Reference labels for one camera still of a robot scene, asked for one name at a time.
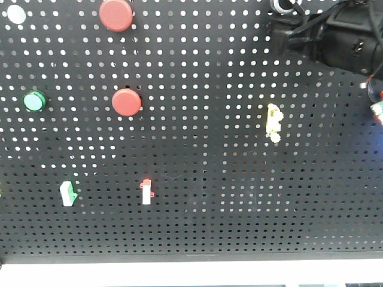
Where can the lower red push button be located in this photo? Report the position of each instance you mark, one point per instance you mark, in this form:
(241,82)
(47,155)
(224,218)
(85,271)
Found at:
(126,102)

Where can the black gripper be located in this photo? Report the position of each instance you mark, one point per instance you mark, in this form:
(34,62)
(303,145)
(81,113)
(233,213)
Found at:
(347,36)

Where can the green toggle switch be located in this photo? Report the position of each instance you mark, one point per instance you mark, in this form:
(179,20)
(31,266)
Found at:
(67,193)

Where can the white standing desk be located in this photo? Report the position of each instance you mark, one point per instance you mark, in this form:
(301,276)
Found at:
(238,273)

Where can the upper red push button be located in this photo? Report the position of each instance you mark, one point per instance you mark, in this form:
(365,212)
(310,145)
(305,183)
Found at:
(116,15)

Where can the red toggle switch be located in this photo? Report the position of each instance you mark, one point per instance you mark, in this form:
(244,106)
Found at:
(147,193)

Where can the green push button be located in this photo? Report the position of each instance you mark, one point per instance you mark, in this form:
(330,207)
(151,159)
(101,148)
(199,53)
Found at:
(34,100)

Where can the red push button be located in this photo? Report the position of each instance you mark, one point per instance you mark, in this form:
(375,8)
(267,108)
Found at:
(116,15)
(126,102)

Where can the white push button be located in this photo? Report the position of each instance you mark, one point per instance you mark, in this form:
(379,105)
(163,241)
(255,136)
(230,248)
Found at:
(16,14)

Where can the black perforated pegboard panel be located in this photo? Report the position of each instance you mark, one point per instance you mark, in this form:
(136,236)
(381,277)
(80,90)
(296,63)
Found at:
(205,72)

